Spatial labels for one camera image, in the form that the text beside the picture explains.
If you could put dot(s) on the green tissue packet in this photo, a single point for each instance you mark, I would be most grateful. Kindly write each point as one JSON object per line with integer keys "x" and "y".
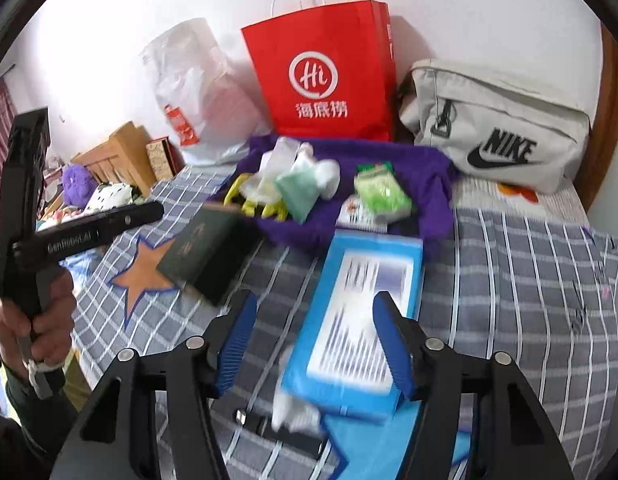
{"x": 384, "y": 197}

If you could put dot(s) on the white flowered bedsheet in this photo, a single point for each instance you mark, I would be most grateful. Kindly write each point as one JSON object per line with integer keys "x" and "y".
{"x": 489, "y": 200}

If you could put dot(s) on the grey checked blanket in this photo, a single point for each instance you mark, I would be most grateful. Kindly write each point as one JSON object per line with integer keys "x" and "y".
{"x": 514, "y": 310}

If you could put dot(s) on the purple plush toy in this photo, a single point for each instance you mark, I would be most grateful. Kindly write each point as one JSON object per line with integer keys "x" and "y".
{"x": 79, "y": 182}

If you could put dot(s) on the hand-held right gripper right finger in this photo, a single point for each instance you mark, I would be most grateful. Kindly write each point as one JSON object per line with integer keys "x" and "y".
{"x": 396, "y": 355}

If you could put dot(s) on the black rectangular object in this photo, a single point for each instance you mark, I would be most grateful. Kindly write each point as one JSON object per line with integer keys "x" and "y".
{"x": 289, "y": 437}

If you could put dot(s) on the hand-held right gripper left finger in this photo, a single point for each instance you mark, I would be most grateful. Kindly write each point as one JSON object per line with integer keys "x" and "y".
{"x": 236, "y": 345}

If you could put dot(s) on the white plastic shopping bag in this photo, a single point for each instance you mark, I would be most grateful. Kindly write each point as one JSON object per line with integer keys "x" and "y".
{"x": 199, "y": 90}

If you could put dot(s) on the red paper shopping bag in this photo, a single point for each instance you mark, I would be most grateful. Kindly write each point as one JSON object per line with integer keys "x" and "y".
{"x": 324, "y": 70}

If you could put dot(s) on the light green sponge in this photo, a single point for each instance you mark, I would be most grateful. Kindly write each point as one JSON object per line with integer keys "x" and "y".
{"x": 296, "y": 192}

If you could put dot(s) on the white crumpled tissue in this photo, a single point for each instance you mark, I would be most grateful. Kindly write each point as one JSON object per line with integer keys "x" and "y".
{"x": 294, "y": 412}

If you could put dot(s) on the person's left forearm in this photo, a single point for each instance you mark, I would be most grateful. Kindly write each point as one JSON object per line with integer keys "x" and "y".
{"x": 29, "y": 425}

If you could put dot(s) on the grey sling bag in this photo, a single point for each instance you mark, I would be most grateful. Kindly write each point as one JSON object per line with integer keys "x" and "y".
{"x": 494, "y": 120}

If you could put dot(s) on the blue cardboard box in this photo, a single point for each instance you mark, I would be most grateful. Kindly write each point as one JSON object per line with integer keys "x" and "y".
{"x": 359, "y": 310}

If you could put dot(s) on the red striped curtain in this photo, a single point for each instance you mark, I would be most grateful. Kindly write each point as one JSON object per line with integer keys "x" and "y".
{"x": 1, "y": 115}

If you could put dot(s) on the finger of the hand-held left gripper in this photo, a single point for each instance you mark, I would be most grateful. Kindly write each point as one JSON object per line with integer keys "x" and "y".
{"x": 134, "y": 218}

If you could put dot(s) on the red and white packet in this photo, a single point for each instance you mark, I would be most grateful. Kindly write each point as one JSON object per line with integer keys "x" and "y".
{"x": 359, "y": 212}

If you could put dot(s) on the thin green packet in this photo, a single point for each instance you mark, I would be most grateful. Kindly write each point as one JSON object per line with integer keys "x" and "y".
{"x": 374, "y": 167}

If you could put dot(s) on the person's left hand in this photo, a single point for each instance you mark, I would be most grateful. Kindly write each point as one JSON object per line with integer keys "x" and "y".
{"x": 59, "y": 310}

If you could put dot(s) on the purple towel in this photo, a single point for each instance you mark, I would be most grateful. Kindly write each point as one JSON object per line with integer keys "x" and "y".
{"x": 419, "y": 180}

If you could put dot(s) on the dark green box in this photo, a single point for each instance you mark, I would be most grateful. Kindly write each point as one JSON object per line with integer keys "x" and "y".
{"x": 209, "y": 255}

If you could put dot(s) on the clear plastic bag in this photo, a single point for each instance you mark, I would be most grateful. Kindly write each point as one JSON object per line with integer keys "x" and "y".
{"x": 279, "y": 160}

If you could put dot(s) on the white spotted pillow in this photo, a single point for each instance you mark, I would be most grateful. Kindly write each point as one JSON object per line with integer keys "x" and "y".
{"x": 109, "y": 195}

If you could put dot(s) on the wooden headboard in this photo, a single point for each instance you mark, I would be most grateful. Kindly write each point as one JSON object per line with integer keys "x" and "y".
{"x": 121, "y": 155}

